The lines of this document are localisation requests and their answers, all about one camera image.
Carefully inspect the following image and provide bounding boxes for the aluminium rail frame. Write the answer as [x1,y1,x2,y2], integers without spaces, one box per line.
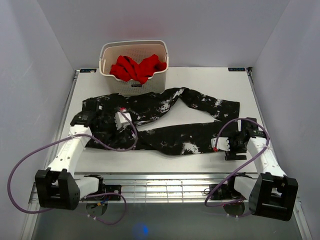
[28,173,301,204]

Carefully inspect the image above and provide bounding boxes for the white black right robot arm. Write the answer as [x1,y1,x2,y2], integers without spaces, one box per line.
[218,117,299,222]

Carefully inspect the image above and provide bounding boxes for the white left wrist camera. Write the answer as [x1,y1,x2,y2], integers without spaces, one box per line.
[115,107,132,130]

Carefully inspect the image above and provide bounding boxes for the red crumpled garment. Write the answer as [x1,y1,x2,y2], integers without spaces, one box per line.
[109,54,167,85]

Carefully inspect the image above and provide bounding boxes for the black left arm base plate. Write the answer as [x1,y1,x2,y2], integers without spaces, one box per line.
[83,184,122,202]

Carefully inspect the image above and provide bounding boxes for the cream perforated plastic basket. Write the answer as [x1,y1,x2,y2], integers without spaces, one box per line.
[99,40,169,96]

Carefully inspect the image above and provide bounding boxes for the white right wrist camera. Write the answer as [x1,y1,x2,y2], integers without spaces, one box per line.
[211,137,230,152]

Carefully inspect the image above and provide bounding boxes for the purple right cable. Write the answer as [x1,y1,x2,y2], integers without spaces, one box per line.
[204,117,271,218]

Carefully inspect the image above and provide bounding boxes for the black white patterned trousers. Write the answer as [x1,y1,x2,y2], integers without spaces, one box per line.
[82,87,241,156]

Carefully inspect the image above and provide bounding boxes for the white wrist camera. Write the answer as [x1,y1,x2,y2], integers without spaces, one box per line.
[115,107,132,130]
[211,137,230,152]

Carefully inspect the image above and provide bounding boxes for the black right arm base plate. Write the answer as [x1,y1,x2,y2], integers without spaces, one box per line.
[210,183,245,202]

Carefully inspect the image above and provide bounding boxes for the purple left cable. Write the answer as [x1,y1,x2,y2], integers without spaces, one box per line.
[7,111,139,225]

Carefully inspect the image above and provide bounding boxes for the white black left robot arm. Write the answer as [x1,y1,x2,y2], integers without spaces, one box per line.
[35,111,107,210]

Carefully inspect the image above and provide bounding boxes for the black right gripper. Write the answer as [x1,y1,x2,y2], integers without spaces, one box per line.
[221,131,247,161]

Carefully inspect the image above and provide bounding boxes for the purple cable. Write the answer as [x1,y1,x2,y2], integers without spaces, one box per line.
[7,111,139,225]
[204,117,271,218]

